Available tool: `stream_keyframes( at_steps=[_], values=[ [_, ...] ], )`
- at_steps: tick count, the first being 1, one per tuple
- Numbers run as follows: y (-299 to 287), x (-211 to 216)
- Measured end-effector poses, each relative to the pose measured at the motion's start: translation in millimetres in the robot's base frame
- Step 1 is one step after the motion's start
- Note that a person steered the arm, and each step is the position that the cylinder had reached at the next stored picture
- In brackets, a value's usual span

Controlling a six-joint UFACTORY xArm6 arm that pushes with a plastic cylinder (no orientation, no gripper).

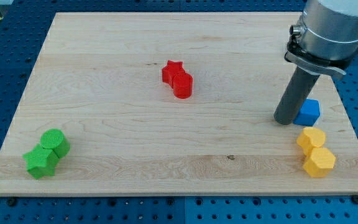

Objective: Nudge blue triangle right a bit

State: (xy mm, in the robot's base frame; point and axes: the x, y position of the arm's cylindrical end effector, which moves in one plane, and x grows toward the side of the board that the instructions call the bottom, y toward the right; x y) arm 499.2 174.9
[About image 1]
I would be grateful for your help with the yellow hexagon block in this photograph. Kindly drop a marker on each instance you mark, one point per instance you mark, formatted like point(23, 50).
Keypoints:
point(319, 162)

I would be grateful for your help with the yellow heart block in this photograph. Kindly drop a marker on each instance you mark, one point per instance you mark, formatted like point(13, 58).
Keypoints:
point(310, 138)

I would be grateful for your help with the red cylinder block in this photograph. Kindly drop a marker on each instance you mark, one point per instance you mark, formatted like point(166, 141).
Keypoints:
point(182, 85)

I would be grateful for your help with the red star block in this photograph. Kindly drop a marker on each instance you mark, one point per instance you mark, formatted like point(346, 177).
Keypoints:
point(170, 70)

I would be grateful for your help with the wooden board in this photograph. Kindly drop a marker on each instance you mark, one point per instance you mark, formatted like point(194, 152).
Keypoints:
point(98, 78)

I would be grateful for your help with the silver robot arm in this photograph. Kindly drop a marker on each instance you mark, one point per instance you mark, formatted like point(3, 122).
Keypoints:
point(325, 38)

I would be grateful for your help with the blue triangle block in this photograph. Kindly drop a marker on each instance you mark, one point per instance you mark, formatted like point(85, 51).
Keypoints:
point(308, 113)

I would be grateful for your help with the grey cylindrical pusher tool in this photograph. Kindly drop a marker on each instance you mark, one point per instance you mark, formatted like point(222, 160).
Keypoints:
point(296, 92)

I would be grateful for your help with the green cylinder block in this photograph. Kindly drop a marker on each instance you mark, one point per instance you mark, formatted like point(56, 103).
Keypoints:
point(55, 140)

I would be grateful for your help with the green star block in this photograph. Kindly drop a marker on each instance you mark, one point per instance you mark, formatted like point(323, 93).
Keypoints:
point(40, 162)

